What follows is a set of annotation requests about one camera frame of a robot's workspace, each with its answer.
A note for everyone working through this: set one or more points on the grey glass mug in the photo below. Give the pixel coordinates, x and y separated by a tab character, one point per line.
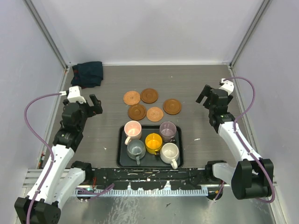
136	150

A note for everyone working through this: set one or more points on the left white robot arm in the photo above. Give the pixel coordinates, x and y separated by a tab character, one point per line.
44	202

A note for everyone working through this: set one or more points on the pink ceramic mug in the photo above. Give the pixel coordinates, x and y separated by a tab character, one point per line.
133	131

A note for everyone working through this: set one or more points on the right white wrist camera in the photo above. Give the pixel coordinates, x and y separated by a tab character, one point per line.
227	86

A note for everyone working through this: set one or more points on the light cork coaster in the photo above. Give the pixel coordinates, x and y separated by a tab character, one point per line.
154	114
131	98

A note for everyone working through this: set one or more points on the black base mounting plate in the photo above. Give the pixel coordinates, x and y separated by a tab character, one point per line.
150	179

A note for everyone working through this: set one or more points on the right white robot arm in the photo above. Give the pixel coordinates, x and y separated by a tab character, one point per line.
253	175

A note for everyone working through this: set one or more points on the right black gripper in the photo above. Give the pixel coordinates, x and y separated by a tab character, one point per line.
206	92

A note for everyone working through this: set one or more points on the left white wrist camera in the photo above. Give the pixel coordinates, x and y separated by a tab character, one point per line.
74	95

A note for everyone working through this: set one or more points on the dark blue folded cloth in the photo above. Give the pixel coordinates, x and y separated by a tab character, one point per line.
87	75

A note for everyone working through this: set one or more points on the dark wooden coaster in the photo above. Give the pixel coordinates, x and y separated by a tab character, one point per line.
137	112
149	95
172	106

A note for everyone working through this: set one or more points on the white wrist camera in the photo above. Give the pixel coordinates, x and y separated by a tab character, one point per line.
227	86
74	95

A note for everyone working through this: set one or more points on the yellow mug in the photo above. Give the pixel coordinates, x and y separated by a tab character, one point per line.
153	143

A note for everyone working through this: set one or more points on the white ceramic mug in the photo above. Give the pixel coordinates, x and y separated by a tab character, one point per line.
169	154

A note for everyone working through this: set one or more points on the white slotted cable duct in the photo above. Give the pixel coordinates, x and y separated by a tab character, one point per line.
156	192

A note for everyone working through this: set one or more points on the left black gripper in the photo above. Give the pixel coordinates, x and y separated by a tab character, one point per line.
91	110

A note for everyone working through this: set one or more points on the purple glass mug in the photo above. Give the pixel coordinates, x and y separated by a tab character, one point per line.
168	132

